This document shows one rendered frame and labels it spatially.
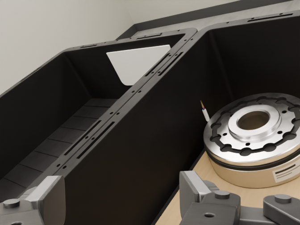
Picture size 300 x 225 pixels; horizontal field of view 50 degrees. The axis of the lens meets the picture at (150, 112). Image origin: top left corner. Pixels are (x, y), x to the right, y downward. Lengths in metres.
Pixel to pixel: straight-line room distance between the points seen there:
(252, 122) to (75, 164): 0.18
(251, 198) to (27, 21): 3.09
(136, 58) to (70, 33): 3.05
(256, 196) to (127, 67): 0.28
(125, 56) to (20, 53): 2.74
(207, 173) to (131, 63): 0.22
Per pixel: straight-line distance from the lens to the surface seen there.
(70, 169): 0.25
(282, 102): 0.34
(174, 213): 0.31
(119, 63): 0.50
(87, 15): 3.68
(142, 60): 0.46
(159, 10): 3.83
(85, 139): 0.27
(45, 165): 0.51
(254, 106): 0.33
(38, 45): 3.29
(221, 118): 0.34
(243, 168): 0.29
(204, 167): 0.34
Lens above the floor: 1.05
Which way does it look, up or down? 28 degrees down
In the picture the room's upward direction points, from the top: 27 degrees counter-clockwise
